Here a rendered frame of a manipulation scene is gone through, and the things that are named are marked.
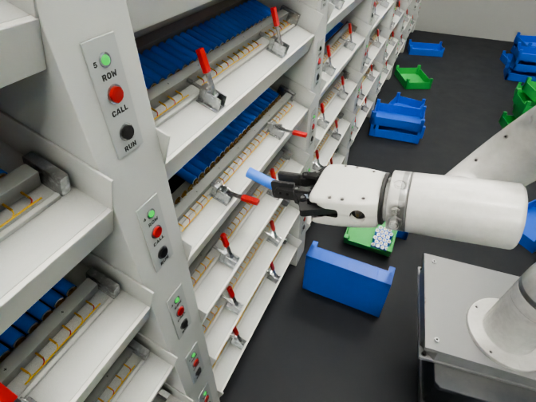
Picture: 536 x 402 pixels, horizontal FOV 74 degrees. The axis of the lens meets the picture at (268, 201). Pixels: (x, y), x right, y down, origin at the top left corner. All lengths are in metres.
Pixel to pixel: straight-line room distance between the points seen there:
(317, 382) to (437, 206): 0.90
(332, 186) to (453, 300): 0.67
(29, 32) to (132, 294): 0.37
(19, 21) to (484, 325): 1.06
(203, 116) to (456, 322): 0.82
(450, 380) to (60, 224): 0.93
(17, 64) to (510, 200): 0.51
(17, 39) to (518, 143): 0.55
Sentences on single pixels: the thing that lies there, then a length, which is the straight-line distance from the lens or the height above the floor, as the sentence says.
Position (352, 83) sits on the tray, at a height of 0.52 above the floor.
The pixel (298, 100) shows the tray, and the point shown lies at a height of 0.73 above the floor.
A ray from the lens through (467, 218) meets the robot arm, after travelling 0.49.
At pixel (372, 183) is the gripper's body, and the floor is 0.87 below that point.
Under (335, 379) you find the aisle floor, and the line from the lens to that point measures 1.30.
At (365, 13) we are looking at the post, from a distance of 1.67.
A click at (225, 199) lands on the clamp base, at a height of 0.73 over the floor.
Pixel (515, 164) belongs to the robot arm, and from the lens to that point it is 0.59.
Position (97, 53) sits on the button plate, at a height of 1.07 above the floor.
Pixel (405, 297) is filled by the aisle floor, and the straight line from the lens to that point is 1.51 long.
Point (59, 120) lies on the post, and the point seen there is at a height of 1.02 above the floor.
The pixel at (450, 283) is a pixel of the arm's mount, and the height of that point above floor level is 0.35.
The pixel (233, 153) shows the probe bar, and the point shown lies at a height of 0.76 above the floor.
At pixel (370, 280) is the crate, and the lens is 1.28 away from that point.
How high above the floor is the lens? 1.18
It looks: 41 degrees down
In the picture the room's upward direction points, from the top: straight up
